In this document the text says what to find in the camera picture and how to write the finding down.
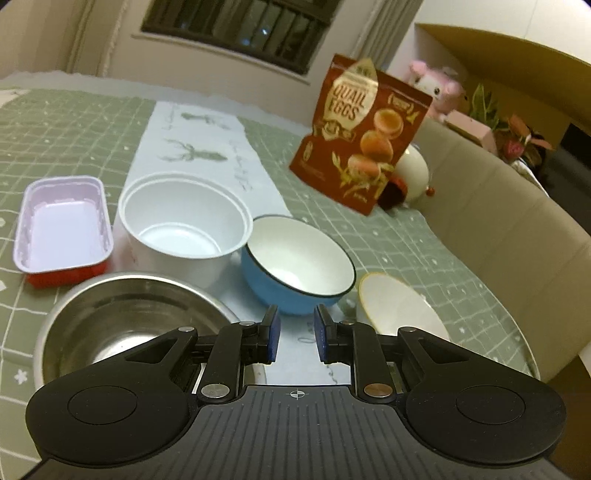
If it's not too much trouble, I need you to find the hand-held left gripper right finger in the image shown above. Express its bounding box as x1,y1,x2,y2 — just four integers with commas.
313,303,505,400

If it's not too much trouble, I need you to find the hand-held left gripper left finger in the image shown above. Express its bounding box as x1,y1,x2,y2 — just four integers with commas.
92,305,281,403

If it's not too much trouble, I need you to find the white yellow-rimmed bowl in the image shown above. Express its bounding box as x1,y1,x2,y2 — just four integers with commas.
355,272,451,345

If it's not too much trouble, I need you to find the blue enamel bowl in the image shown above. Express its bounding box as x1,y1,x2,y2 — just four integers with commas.
240,215,357,316

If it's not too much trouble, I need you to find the white plastic bowl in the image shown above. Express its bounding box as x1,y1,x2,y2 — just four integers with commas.
119,173,254,288

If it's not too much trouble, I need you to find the stainless steel bowl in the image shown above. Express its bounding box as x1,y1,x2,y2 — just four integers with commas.
33,272,243,393

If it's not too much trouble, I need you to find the white round toy figure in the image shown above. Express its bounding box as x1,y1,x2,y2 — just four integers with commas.
379,144,437,211

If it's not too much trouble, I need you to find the red snack bag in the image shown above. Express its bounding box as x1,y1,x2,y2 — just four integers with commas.
289,54,434,216

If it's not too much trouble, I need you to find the beige sofa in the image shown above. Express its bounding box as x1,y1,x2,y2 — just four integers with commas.
409,117,591,384

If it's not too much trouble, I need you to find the white deer-print table runner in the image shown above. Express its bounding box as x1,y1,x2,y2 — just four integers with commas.
113,100,352,387

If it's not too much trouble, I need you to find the white and red rectangular tray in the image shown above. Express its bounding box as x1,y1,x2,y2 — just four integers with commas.
13,175,115,289

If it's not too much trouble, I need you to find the pink box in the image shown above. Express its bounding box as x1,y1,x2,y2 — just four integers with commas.
444,110,499,156

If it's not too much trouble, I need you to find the pink plush toy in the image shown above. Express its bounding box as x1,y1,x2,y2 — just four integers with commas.
409,60,468,123

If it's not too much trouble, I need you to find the potted plant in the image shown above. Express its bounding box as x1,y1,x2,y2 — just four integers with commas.
468,83,555,169

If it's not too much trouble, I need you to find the green checked tablecloth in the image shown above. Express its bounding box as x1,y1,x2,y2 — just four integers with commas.
0,88,539,408

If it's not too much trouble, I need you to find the beige curtain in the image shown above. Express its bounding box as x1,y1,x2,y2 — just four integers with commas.
69,0,122,77
355,0,424,75

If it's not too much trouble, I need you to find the dark barred window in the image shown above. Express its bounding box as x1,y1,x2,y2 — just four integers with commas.
131,0,334,85

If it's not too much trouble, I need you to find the wooden cabinet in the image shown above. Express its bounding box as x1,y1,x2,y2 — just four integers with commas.
414,23,591,167

